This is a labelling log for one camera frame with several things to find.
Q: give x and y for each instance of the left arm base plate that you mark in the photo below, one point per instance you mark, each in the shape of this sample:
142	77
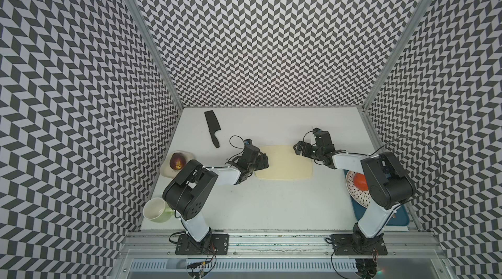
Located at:
217	244

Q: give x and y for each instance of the beige cutting board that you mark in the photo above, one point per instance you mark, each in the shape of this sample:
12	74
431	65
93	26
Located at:
284	165

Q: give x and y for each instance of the black cleaver knife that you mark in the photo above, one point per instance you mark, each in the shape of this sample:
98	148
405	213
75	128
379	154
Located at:
213	126

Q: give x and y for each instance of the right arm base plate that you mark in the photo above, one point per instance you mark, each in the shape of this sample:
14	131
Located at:
352	245

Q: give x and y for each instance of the light green mug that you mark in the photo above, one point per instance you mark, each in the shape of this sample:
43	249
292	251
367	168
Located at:
157	210

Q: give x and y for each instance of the dark red apple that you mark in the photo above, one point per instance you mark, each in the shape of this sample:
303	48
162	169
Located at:
178	161

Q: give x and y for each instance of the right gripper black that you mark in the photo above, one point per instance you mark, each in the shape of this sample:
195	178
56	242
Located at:
299	147

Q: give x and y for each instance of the patterned round plate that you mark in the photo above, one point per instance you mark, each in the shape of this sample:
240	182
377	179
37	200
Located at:
363	198

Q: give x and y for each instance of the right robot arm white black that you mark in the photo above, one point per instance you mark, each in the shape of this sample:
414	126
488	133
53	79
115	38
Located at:
388	182

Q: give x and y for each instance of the red tomato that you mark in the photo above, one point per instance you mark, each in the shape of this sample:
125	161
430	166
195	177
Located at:
360	182

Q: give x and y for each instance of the aluminium front rail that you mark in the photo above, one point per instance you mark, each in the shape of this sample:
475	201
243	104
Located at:
287	244

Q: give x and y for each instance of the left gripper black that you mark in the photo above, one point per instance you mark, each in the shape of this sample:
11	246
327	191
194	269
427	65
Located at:
263	161

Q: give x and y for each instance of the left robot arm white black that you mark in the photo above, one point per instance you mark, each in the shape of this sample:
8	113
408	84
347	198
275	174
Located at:
188	192

